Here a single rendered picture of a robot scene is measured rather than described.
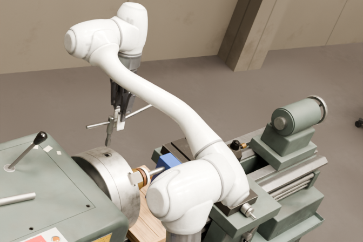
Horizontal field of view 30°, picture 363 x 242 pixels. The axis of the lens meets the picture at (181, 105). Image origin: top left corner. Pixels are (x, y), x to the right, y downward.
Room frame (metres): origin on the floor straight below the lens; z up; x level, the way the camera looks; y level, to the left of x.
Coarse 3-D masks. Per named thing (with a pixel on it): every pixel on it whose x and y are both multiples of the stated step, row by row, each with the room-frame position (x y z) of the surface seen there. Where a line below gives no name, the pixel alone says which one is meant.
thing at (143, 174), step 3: (138, 168) 1.97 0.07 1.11; (141, 168) 1.98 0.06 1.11; (132, 171) 1.93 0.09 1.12; (135, 171) 1.94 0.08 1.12; (141, 171) 1.95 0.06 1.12; (144, 171) 1.96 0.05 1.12; (141, 174) 1.94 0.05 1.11; (144, 174) 1.95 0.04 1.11; (144, 177) 1.94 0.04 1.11; (144, 180) 1.93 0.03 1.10; (147, 180) 1.95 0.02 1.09; (138, 183) 1.91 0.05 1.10; (141, 183) 1.91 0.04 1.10; (144, 183) 1.93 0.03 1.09; (138, 186) 1.90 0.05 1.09; (141, 186) 1.91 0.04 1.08
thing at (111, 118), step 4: (112, 116) 1.85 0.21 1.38; (108, 120) 1.84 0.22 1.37; (112, 120) 1.84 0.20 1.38; (108, 124) 1.84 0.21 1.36; (112, 124) 1.84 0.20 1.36; (108, 128) 1.84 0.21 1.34; (112, 128) 1.84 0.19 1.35; (108, 132) 1.83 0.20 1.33; (112, 132) 1.84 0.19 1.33; (108, 136) 1.84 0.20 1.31; (108, 140) 1.83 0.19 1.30; (108, 144) 1.83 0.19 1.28
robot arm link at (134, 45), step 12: (120, 12) 1.88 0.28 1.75; (132, 12) 1.88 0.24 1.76; (144, 12) 1.91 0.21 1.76; (120, 24) 1.85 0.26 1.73; (132, 24) 1.87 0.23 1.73; (144, 24) 1.89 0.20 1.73; (120, 36) 1.82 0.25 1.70; (132, 36) 1.85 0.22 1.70; (144, 36) 1.89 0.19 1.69; (120, 48) 1.83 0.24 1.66; (132, 48) 1.86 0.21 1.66
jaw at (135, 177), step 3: (138, 171) 1.85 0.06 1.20; (129, 174) 1.80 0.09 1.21; (132, 174) 1.81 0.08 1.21; (135, 174) 1.83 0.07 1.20; (138, 174) 1.84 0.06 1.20; (129, 177) 1.79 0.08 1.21; (132, 177) 1.80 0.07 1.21; (135, 177) 1.82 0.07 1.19; (138, 177) 1.83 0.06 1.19; (141, 177) 1.84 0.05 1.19; (129, 180) 1.78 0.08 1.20; (132, 180) 1.79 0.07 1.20; (135, 180) 1.80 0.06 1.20; (138, 180) 1.82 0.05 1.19; (141, 180) 1.83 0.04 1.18; (132, 183) 1.78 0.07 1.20; (135, 183) 1.79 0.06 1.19
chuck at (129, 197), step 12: (96, 156) 1.81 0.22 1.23; (120, 156) 1.85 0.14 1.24; (108, 168) 1.77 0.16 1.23; (120, 168) 1.79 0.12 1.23; (120, 180) 1.75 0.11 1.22; (120, 192) 1.72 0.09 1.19; (132, 192) 1.76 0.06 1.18; (120, 204) 1.70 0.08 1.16; (132, 204) 1.74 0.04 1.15; (132, 216) 1.73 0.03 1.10
